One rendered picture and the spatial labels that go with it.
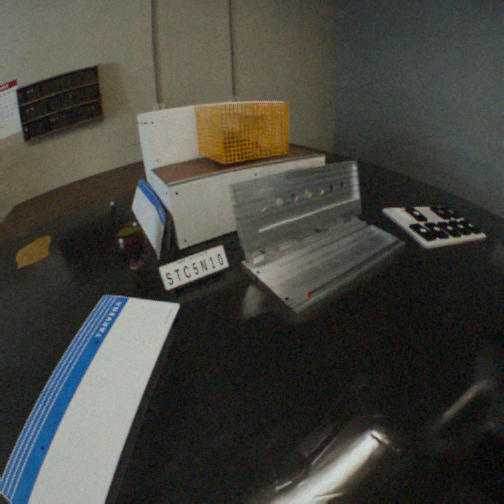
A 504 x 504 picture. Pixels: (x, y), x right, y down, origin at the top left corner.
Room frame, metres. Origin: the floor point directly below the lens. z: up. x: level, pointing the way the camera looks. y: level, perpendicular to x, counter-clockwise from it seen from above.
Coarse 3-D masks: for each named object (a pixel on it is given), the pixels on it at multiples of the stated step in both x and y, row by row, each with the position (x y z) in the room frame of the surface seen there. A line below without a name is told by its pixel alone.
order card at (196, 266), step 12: (204, 252) 0.48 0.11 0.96; (216, 252) 0.49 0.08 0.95; (168, 264) 0.44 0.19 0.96; (180, 264) 0.45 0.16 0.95; (192, 264) 0.46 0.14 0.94; (204, 264) 0.47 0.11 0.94; (216, 264) 0.48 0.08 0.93; (168, 276) 0.42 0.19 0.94; (180, 276) 0.43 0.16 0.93; (192, 276) 0.44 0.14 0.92; (168, 288) 0.41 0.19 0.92
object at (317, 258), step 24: (312, 240) 0.58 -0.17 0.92; (336, 240) 0.58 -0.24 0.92; (360, 240) 0.57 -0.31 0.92; (384, 240) 0.57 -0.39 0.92; (264, 264) 0.48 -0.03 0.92; (288, 264) 0.48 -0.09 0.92; (312, 264) 0.47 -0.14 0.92; (336, 264) 0.47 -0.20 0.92; (264, 288) 0.41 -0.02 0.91; (288, 288) 0.39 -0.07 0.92; (312, 288) 0.39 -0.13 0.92; (336, 288) 0.38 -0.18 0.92; (288, 312) 0.34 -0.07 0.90
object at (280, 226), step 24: (312, 168) 0.63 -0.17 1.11; (336, 168) 0.70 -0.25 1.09; (240, 192) 0.52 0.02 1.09; (264, 192) 0.56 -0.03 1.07; (288, 192) 0.59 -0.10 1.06; (312, 192) 0.63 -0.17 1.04; (336, 192) 0.68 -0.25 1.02; (240, 216) 0.50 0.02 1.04; (264, 216) 0.54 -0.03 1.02; (288, 216) 0.57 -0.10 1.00; (312, 216) 0.59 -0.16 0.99; (336, 216) 0.64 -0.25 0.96; (240, 240) 0.49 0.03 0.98; (264, 240) 0.51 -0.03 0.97; (288, 240) 0.54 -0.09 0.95
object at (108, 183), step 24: (288, 144) 2.20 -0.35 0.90; (120, 168) 1.77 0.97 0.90; (144, 168) 1.64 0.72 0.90; (48, 192) 1.45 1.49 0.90; (72, 192) 1.32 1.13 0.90; (96, 192) 1.24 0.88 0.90; (120, 192) 1.17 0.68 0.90; (24, 216) 1.04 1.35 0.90; (48, 216) 0.97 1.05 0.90; (0, 240) 0.76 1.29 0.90
